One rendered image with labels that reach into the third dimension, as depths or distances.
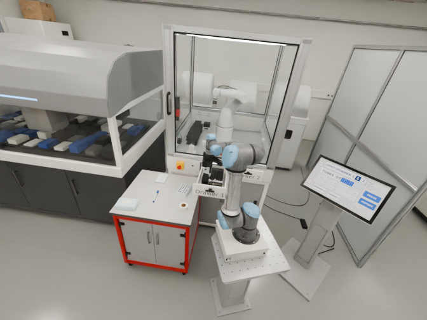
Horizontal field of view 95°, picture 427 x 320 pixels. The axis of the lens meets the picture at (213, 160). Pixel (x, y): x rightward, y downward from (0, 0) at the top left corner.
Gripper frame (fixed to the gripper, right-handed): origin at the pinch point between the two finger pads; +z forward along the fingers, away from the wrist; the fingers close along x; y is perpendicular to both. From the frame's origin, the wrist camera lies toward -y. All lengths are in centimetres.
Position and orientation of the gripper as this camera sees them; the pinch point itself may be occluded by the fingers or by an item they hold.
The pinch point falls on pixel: (210, 174)
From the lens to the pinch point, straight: 163.4
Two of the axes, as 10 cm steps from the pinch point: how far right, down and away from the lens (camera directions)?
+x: -1.0, 5.1, -8.5
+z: -0.9, 8.5, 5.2
